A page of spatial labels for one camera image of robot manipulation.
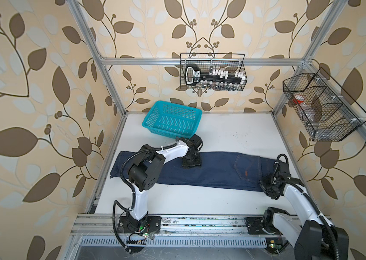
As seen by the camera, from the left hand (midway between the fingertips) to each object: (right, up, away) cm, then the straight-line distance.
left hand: (198, 165), depth 92 cm
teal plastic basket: (-18, +28, +27) cm, 43 cm away
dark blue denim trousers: (+17, -3, -1) cm, 17 cm away
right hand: (+33, -10, -6) cm, 35 cm away
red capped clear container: (+50, +36, -11) cm, 62 cm away
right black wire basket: (+58, +28, -19) cm, 67 cm away
